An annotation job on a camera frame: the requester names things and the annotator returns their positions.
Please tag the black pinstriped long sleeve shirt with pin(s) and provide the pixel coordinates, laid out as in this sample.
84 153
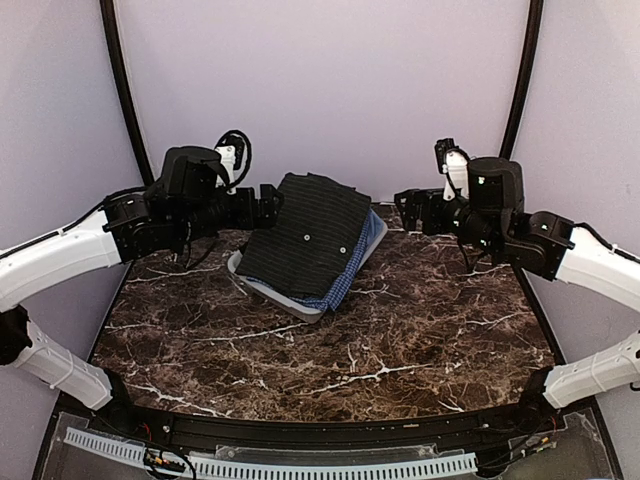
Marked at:
316 232

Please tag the left black frame post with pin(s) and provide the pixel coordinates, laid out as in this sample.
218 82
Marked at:
123 90

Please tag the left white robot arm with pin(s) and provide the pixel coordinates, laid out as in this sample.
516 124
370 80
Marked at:
197 195

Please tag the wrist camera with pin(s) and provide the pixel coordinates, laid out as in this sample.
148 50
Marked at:
452 164
235 151

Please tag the right black frame post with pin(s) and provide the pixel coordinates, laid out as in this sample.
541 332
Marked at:
525 70

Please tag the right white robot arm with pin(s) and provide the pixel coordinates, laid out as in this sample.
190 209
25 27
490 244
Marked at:
482 205

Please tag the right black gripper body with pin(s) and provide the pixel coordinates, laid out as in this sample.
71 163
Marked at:
434 223

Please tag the blue checkered long sleeve shirt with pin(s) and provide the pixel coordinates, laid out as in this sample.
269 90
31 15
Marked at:
373 231

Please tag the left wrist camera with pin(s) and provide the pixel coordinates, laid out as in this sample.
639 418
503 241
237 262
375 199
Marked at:
235 151

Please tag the black front table rail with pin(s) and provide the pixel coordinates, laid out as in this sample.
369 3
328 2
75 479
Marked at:
484 430

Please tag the white perforated plastic basket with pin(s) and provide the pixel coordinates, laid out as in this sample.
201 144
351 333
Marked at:
264 290

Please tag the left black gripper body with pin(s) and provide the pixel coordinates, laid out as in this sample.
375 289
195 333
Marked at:
246 217

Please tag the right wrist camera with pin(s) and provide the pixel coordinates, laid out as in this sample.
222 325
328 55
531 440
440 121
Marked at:
452 164

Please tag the black frame post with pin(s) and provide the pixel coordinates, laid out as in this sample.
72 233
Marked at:
123 90
525 70

